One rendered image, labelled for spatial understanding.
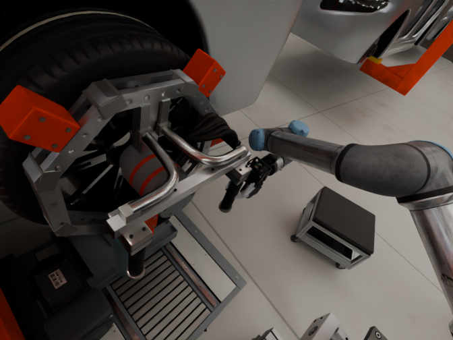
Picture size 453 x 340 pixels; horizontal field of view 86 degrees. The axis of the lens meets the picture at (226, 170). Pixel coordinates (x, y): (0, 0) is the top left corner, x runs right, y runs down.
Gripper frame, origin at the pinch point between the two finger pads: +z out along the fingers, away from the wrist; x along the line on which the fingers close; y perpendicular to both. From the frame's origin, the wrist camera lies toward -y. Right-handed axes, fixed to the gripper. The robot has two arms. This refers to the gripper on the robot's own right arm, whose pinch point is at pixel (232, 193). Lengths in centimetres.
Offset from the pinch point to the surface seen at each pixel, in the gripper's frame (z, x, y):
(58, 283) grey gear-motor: 48, -22, -40
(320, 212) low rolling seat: -80, 27, -49
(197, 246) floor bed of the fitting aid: -15, -11, -75
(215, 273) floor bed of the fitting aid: -12, 7, -75
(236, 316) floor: -9, 30, -83
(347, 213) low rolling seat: -96, 40, -49
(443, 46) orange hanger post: -344, 10, 30
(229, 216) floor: -51, -15, -83
